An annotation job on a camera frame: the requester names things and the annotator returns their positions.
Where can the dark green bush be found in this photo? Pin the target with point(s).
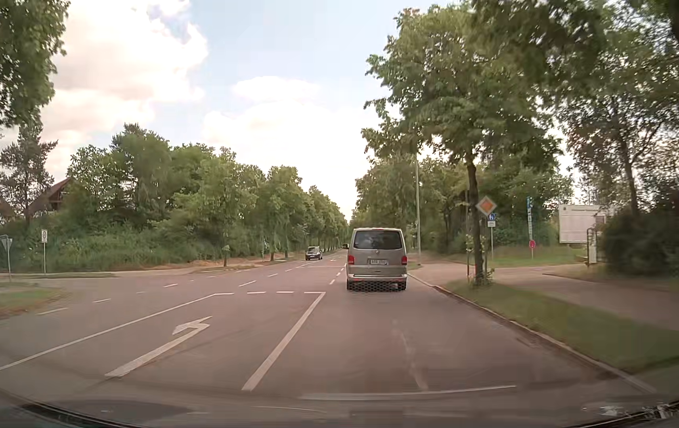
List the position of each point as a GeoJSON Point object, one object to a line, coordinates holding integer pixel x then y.
{"type": "Point", "coordinates": [654, 243]}

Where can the diamond road sign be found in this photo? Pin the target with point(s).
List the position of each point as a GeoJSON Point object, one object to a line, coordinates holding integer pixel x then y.
{"type": "Point", "coordinates": [487, 205]}

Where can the row of trees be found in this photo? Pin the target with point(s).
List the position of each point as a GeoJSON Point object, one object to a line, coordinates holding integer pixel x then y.
{"type": "Point", "coordinates": [208, 196]}
{"type": "Point", "coordinates": [390, 190]}

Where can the grey asphalt road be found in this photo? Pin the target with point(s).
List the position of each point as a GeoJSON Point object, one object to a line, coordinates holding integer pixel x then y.
{"type": "Point", "coordinates": [351, 345]}

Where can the large roadside tree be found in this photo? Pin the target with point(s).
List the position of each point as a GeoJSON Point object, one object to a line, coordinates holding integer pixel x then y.
{"type": "Point", "coordinates": [464, 89]}

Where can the group of tall trees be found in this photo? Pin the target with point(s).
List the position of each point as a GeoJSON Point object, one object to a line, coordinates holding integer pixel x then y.
{"type": "Point", "coordinates": [642, 89]}

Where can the grey lamp post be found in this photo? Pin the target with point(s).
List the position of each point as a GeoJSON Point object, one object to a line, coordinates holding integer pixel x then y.
{"type": "Point", "coordinates": [417, 208]}

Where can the sandy verge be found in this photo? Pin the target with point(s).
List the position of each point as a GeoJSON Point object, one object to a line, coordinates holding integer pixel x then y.
{"type": "Point", "coordinates": [208, 265]}

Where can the grass verge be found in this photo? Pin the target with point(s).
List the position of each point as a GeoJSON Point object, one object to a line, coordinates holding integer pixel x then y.
{"type": "Point", "coordinates": [529, 255]}
{"type": "Point", "coordinates": [0, 300]}
{"type": "Point", "coordinates": [565, 324]}

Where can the car's own bonnet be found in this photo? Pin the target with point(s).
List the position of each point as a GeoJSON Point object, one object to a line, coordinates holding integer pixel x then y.
{"type": "Point", "coordinates": [339, 417]}

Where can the white billboard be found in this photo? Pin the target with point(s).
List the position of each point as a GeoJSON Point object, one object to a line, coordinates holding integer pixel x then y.
{"type": "Point", "coordinates": [577, 224]}

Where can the large leafy tree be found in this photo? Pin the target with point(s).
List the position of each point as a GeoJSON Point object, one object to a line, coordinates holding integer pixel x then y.
{"type": "Point", "coordinates": [6, 53]}

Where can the silver van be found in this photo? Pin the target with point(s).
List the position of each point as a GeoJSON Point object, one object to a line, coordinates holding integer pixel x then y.
{"type": "Point", "coordinates": [377, 261]}

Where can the road markings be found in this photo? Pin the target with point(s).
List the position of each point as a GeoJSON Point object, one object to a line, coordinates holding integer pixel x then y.
{"type": "Point", "coordinates": [280, 347]}

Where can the green bushes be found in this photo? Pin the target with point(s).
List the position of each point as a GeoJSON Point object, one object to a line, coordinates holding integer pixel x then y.
{"type": "Point", "coordinates": [107, 249]}

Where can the blue and red road sign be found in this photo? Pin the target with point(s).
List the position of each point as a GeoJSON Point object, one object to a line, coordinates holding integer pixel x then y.
{"type": "Point", "coordinates": [529, 220]}

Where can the white rectangular road sign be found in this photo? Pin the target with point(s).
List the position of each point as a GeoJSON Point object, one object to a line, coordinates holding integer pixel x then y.
{"type": "Point", "coordinates": [44, 236]}

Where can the triangular road sign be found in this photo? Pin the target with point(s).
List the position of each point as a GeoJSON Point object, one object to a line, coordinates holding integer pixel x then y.
{"type": "Point", "coordinates": [5, 242]}

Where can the grey paved path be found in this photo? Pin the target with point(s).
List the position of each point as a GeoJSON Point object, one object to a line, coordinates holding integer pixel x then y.
{"type": "Point", "coordinates": [583, 294]}

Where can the dark car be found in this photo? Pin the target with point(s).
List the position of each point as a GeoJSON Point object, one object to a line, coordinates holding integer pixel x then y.
{"type": "Point", "coordinates": [314, 253]}

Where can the brown roofed building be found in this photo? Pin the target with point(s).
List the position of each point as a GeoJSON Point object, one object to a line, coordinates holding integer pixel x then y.
{"type": "Point", "coordinates": [48, 199]}

